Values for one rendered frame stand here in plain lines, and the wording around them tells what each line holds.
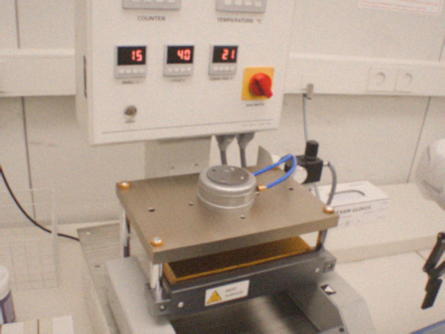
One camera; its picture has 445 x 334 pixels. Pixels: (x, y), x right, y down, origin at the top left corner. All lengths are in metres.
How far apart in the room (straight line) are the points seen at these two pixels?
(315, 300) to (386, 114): 0.88
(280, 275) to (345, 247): 0.57
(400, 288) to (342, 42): 0.67
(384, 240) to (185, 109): 0.73
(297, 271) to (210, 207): 0.15
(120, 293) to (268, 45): 0.43
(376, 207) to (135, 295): 0.82
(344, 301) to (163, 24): 0.47
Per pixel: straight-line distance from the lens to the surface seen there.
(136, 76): 0.66
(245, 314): 0.72
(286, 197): 0.67
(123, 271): 0.68
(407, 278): 1.22
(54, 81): 1.08
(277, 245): 0.65
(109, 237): 0.87
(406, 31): 1.44
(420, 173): 0.73
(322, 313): 0.70
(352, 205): 1.23
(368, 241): 1.23
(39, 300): 1.03
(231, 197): 0.60
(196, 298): 0.58
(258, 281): 0.61
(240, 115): 0.75
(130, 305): 0.62
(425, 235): 1.34
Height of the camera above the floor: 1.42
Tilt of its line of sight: 25 degrees down
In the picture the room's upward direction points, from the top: 5 degrees clockwise
